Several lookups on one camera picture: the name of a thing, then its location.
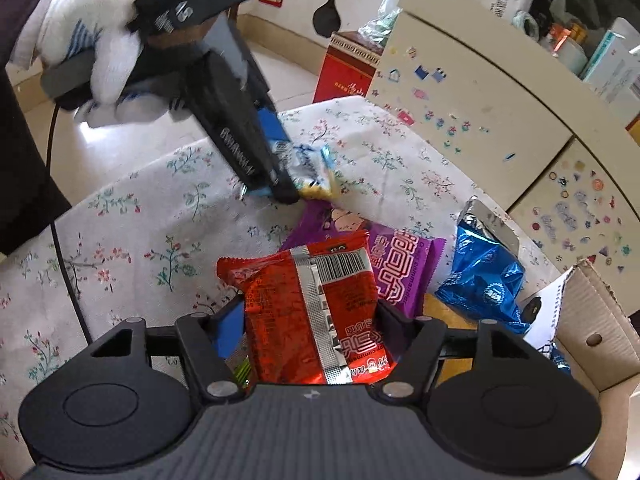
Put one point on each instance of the person's left hand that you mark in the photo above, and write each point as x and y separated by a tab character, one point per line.
75	10

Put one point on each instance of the silver foil snack packet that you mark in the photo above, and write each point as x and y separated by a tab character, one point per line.
492	220

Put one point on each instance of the red snack packet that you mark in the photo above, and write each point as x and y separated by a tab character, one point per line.
290	310

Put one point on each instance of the cream cabinet with stickers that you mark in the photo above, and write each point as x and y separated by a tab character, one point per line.
475	110

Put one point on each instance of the white cardboard carton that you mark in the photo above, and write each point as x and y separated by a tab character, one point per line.
615	75

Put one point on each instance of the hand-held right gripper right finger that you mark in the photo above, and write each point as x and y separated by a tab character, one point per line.
415	355

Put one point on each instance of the clear plastic bag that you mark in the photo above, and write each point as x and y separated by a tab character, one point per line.
390	10

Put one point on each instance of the clear tape roll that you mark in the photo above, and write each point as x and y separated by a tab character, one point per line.
515	25

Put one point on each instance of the purple snack packet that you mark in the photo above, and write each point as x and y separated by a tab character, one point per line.
400	270

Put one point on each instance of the floral tablecloth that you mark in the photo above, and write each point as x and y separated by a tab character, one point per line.
150	210

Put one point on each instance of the person's dark clothing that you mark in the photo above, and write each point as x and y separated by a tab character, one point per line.
20	160

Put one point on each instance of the yellow box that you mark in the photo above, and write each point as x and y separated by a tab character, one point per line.
635	130

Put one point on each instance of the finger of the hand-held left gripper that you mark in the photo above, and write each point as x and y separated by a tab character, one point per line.
274	125
270	180

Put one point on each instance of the green snack packet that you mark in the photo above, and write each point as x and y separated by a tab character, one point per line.
240	372

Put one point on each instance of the white plastic bag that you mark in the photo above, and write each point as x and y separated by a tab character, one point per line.
575	0

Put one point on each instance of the light blue yellow snack packet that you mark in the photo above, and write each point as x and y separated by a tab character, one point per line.
315	170

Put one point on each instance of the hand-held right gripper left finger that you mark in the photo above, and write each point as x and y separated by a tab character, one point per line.
227	330

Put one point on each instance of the orange pen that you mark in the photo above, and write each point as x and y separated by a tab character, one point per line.
557	35

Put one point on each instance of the red gift box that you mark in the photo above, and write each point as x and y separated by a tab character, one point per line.
345	75

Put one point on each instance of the white jar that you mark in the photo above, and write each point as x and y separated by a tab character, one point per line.
572	57

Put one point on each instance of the cardboard box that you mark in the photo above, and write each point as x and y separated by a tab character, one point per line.
600	310

